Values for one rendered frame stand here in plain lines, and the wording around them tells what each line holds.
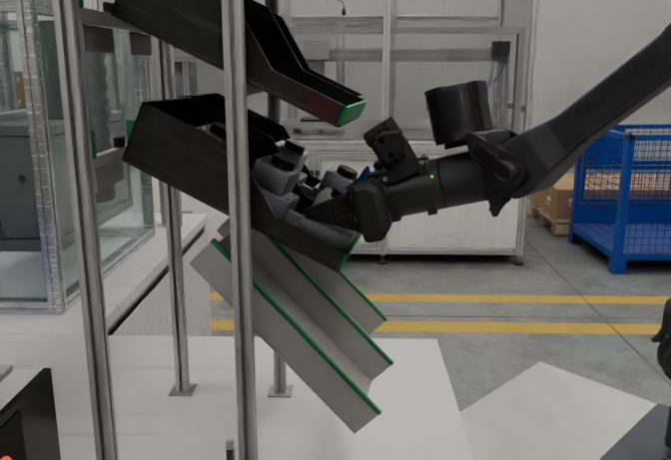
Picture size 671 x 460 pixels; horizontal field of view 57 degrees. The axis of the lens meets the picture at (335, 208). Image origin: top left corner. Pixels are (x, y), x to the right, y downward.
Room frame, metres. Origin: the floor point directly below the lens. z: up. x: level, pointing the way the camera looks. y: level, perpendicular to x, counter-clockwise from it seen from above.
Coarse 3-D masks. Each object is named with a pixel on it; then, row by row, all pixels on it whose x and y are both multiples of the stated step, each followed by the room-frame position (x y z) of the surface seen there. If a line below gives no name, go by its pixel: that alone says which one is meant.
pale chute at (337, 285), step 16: (224, 224) 0.84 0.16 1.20; (304, 256) 0.95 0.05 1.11; (320, 272) 0.95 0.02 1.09; (336, 272) 0.94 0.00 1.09; (336, 288) 0.94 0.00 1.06; (352, 288) 0.94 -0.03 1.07; (352, 304) 0.94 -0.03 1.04; (368, 304) 0.93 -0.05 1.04; (368, 320) 0.93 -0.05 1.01; (384, 320) 0.92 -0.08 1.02
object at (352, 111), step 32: (128, 0) 0.70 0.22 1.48; (160, 0) 0.70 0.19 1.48; (192, 0) 0.69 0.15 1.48; (160, 32) 0.70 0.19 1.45; (192, 32) 0.69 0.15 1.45; (256, 32) 0.81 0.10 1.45; (256, 64) 0.68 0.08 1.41; (288, 64) 0.80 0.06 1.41; (288, 96) 0.67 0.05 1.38; (320, 96) 0.66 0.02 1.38; (352, 96) 0.78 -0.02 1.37
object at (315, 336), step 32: (224, 256) 0.69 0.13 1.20; (256, 256) 0.81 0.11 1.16; (288, 256) 0.80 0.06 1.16; (224, 288) 0.69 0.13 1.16; (256, 288) 0.68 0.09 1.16; (288, 288) 0.80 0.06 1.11; (320, 288) 0.79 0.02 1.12; (256, 320) 0.68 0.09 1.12; (288, 320) 0.67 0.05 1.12; (320, 320) 0.79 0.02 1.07; (352, 320) 0.79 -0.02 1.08; (288, 352) 0.67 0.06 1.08; (320, 352) 0.66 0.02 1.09; (352, 352) 0.79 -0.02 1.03; (320, 384) 0.67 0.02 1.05; (352, 384) 0.66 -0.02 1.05; (352, 416) 0.66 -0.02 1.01
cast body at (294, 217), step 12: (324, 192) 0.70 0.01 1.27; (336, 192) 0.70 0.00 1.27; (288, 216) 0.71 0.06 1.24; (300, 216) 0.71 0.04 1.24; (300, 228) 0.69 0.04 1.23; (312, 228) 0.69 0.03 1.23; (324, 228) 0.69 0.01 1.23; (336, 228) 0.69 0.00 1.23; (324, 240) 0.69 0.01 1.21; (336, 240) 0.69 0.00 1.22; (348, 240) 0.68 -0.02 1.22
